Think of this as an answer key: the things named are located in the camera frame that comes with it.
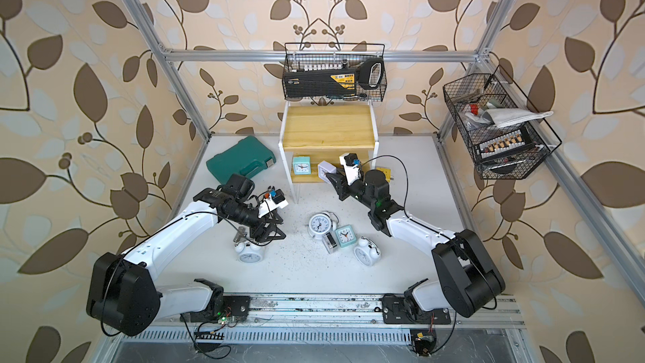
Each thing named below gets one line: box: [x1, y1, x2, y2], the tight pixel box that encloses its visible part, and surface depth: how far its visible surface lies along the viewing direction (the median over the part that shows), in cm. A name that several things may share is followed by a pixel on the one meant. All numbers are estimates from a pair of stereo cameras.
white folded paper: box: [481, 108, 554, 128], surface depth 63 cm
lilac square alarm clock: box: [317, 160, 337, 185], surface depth 83 cm
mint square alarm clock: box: [292, 156, 311, 176], surface depth 86 cm
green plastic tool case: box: [206, 135, 277, 185], surface depth 108 cm
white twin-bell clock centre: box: [308, 210, 340, 240], surface depth 90 cm
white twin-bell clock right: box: [352, 236, 382, 267], surface depth 80 cm
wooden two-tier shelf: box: [278, 100, 380, 205], surface depth 78 cm
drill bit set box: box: [474, 126, 536, 161], surface depth 68 cm
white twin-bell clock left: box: [234, 242, 265, 264], surface depth 80 cm
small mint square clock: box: [335, 224, 357, 248], surface depth 89 cm
